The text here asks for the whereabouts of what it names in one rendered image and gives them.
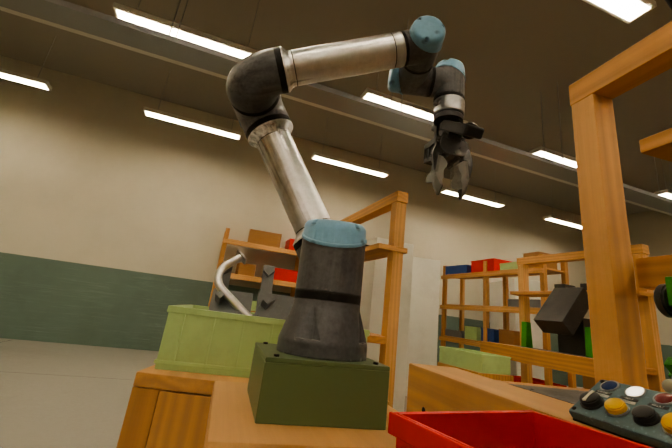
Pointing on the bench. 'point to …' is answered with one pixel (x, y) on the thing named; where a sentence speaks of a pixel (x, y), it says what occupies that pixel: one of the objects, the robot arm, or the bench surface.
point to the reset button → (615, 406)
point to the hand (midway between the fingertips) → (450, 191)
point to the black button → (644, 414)
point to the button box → (593, 416)
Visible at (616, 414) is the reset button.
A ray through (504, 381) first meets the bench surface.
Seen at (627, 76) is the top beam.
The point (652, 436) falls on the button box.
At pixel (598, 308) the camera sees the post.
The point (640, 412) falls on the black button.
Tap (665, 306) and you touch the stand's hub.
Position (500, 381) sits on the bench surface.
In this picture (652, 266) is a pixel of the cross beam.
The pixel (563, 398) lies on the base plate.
